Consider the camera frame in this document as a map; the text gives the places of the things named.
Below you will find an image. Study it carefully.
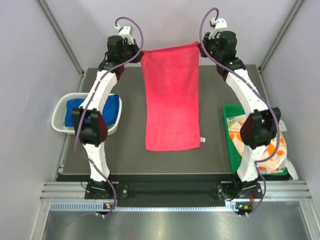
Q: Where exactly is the white perforated basket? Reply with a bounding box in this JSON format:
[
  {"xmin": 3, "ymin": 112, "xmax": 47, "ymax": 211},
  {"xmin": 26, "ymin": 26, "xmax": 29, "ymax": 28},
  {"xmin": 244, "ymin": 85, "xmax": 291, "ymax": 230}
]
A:
[{"xmin": 51, "ymin": 92, "xmax": 123, "ymax": 136}]

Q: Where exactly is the pink microfiber towel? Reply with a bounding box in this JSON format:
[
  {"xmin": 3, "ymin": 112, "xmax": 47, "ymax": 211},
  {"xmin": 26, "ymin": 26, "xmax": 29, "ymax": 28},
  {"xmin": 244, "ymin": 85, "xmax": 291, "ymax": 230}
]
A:
[{"xmin": 141, "ymin": 41, "xmax": 201, "ymax": 152}]

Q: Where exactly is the orange white patterned towel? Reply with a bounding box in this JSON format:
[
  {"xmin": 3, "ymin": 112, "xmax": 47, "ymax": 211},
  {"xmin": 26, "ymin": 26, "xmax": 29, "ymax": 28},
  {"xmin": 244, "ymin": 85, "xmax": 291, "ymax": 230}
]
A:
[{"xmin": 226, "ymin": 115, "xmax": 300, "ymax": 181}]

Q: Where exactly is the white slotted cable duct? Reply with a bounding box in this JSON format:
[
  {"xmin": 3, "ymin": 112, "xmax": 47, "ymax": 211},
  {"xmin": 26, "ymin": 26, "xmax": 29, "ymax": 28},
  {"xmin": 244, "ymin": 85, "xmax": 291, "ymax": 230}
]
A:
[{"xmin": 50, "ymin": 201, "xmax": 249, "ymax": 212}]

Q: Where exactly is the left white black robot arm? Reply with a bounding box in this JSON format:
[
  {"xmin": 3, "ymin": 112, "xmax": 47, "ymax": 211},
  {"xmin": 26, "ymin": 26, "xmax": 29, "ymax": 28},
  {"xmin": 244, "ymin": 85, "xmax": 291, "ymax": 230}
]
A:
[{"xmin": 71, "ymin": 34, "xmax": 143, "ymax": 199}]

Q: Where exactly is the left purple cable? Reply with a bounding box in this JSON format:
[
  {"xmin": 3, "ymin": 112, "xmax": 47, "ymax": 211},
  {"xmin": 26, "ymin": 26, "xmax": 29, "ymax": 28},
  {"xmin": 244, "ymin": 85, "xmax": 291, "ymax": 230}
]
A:
[{"xmin": 73, "ymin": 16, "xmax": 145, "ymax": 218}]

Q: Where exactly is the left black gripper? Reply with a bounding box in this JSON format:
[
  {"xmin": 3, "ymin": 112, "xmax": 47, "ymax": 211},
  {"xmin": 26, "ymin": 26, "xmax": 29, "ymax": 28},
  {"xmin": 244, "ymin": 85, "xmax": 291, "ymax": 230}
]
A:
[{"xmin": 119, "ymin": 39, "xmax": 144, "ymax": 65}]

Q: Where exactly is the blue folded towel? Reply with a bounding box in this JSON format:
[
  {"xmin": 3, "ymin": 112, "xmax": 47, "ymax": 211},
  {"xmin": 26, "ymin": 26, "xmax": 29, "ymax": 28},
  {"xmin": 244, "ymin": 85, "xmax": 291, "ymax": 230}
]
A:
[{"xmin": 64, "ymin": 94, "xmax": 120, "ymax": 127}]

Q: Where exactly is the green plastic tray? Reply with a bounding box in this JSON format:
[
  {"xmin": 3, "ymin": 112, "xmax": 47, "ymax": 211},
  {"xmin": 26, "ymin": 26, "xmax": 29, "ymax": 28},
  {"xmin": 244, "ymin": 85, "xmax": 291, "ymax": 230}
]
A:
[{"xmin": 222, "ymin": 105, "xmax": 289, "ymax": 176}]

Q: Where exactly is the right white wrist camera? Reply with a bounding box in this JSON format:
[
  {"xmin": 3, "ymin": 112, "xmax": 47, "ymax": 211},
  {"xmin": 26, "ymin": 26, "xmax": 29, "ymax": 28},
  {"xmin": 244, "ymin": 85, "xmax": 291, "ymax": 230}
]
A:
[{"xmin": 208, "ymin": 18, "xmax": 228, "ymax": 39}]

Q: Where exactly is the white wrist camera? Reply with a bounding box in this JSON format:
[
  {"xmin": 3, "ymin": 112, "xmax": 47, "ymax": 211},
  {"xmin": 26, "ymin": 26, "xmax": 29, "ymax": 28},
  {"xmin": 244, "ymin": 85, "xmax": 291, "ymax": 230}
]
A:
[
  {"xmin": 114, "ymin": 24, "xmax": 134, "ymax": 44},
  {"xmin": 208, "ymin": 18, "xmax": 228, "ymax": 39}
]

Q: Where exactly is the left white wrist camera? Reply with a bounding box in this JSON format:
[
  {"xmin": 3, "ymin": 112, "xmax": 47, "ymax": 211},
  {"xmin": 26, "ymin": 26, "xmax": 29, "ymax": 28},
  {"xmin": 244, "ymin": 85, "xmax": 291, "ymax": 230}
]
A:
[{"xmin": 114, "ymin": 24, "xmax": 134, "ymax": 44}]

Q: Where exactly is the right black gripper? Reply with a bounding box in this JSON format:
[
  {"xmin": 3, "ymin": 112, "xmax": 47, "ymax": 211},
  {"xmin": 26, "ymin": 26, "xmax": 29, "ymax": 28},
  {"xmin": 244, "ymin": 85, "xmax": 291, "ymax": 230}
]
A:
[{"xmin": 197, "ymin": 32, "xmax": 223, "ymax": 62}]

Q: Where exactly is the purple cable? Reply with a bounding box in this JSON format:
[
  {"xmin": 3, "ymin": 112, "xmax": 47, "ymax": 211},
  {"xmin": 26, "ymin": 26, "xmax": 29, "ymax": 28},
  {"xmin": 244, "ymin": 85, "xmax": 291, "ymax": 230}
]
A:
[
  {"xmin": 199, "ymin": 7, "xmax": 280, "ymax": 218},
  {"xmin": 73, "ymin": 16, "xmax": 145, "ymax": 218}
]

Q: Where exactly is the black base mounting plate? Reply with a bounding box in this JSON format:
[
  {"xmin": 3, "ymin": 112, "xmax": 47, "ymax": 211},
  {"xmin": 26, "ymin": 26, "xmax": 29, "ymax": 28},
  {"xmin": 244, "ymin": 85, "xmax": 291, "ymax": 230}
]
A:
[{"xmin": 85, "ymin": 181, "xmax": 261, "ymax": 201}]

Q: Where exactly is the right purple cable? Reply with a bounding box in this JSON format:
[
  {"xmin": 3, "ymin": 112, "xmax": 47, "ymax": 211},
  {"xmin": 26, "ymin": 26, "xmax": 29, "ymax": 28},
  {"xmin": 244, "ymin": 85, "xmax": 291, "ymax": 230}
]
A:
[{"xmin": 199, "ymin": 7, "xmax": 280, "ymax": 218}]

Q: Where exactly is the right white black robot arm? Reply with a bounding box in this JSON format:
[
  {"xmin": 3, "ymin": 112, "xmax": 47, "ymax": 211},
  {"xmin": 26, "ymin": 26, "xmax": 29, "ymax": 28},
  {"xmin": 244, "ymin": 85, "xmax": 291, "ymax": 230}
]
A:
[{"xmin": 199, "ymin": 30, "xmax": 281, "ymax": 198}]

